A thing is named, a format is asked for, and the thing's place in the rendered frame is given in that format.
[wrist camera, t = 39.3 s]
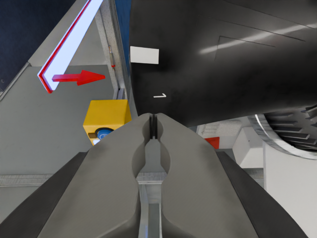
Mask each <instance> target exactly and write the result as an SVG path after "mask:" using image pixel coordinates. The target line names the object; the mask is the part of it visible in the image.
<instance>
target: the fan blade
mask: <svg viewBox="0 0 317 238"><path fill-rule="evenodd" d="M130 46H133V47H141V48H150V49H159V52H158V64H151V63H137V62H131V54H130ZM129 66H130V77H131V85H132V91H133V98H134V103H135V107H136V111H137V114H138V116H140V115H142V114H145V113H151V114H158V113H163V114H165V115H167V116H169V117H170V118H172V119H174V120H175V121H177V122H179V123H180V124H182V125H184V126H185V127H187V128H190V127H194V126H199V125H203V124H208V123H213V122H218V121H223V120H227V119H234V118H240V117H245V116H251V115H257V114H262V113H269V112H275V111H284V110H291V109H298V108H306V107H312V106H314V105H315V104H316V103H317V0H132V1H131V11H130V23H129ZM150 88H171V102H161V103H150V94H149V89H150Z"/></svg>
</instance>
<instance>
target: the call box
mask: <svg viewBox="0 0 317 238"><path fill-rule="evenodd" d="M131 120H132V118H131V113H130V108H129V103H128V100H92V101H91V102H90V105H89V108H88V111H87V114H86V117H85V120H84V123H83V127H84V129H85V131H86V133H87V135H88V133H95V134H96V136H97V138H89V139H90V141H91V143H92V145H93V146H94V143H93V141H94V140H100V139H99V138H98V132H99V131H100V130H110V131H114V130H116V129H117V128H119V127H121V126H123V125H124V124H126V123H128V122H130V121H131ZM88 137H89V136H88Z"/></svg>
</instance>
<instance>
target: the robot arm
mask: <svg viewBox="0 0 317 238"><path fill-rule="evenodd" d="M154 125H155V139H157V140H158V141H159V142H160V164H161V166H162V167H163V169H164V170H165V171H166V173H167V176H166V178H165V179H164V180H163V182H162V184H161V226H162V238H308V236H307V235H306V234H305V232H304V231H303V230H302V229H301V227H300V226H299V225H298V224H297V222H296V221H295V220H294V219H293V218H292V217H291V215H290V214H289V213H288V212H287V211H286V210H285V209H284V208H283V207H282V206H281V205H280V204H279V203H278V202H277V201H276V200H275V199H274V198H273V197H272V196H271V195H270V194H269V193H268V192H267V191H266V190H265V189H264V188H262V187H261V186H260V185H259V184H258V183H257V182H256V181H255V180H254V179H253V178H252V177H251V176H250V175H249V174H248V173H247V172H246V171H244V170H243V169H242V168H241V167H240V166H239V165H238V164H237V163H236V162H235V161H234V160H233V159H232V158H231V157H230V156H229V155H227V154H226V153H225V152H224V151H223V152H218V151H217V150H216V149H215V148H214V147H213V146H212V145H211V144H210V143H209V142H208V141H206V140H205V139H204V138H203V137H201V136H200V135H198V134H197V133H195V132H194V131H192V130H190V129H189V128H187V127H185V126H184V125H182V124H180V123H179V122H177V121H175V120H174V119H172V118H170V117H169V116H167V115H165V114H163V113H158V114H151V113H145V114H142V115H140V116H138V117H137V118H135V119H133V120H131V121H130V122H128V123H126V124H124V125H123V126H121V127H119V128H117V129H116V130H114V131H112V132H111V133H109V134H108V135H106V136H105V137H103V138H102V139H101V140H100V141H98V142H97V143H96V144H95V145H94V146H93V147H92V148H90V149H89V150H88V151H87V152H79V153H78V154H77V155H76V156H74V157H73V158H72V159H71V160H70V161H69V162H67V163H66V164H65V165H64V166H63V167H62V168H61V169H59V170H58V171H57V172H56V173H55V174H54V175H53V176H51V177H50V178H49V179H48V180H47V181H46V182H44V183H43V184H42V185H41V186H40V187H39V188H38V189H36V190H35V191H34V192H33V193H32V194H31V195H30V196H28V197H27V198H26V199H25V200H24V201H23V202H22V203H21V204H20V205H19V206H18V207H17V208H16V209H15V210H14V211H13V212H12V213H11V214H10V215H9V216H8V217H7V218H6V219H5V220H4V221H3V222H2V223H1V224H0V238H138V236H139V228H140V221H141V213H142V212H141V201H140V191H139V183H138V181H137V180H136V178H137V176H138V174H139V172H140V171H141V169H142V168H143V167H144V166H145V163H146V160H145V146H146V144H147V143H148V142H149V141H150V139H153V130H154Z"/></svg>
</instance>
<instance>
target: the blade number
mask: <svg viewBox="0 0 317 238"><path fill-rule="evenodd" d="M149 94H150V103H161V102H171V88H150V89H149Z"/></svg>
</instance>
